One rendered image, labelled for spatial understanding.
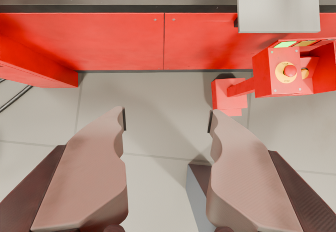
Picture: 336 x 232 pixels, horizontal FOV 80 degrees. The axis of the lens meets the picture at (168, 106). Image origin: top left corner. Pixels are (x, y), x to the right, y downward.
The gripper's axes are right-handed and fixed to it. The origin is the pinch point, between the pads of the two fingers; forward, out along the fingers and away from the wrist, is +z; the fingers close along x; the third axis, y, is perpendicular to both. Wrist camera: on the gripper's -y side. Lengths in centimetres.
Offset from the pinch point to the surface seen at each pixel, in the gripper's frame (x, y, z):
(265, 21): 21.5, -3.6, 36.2
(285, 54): 40, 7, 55
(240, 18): 15.9, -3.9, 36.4
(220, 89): 37, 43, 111
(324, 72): 54, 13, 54
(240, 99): 50, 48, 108
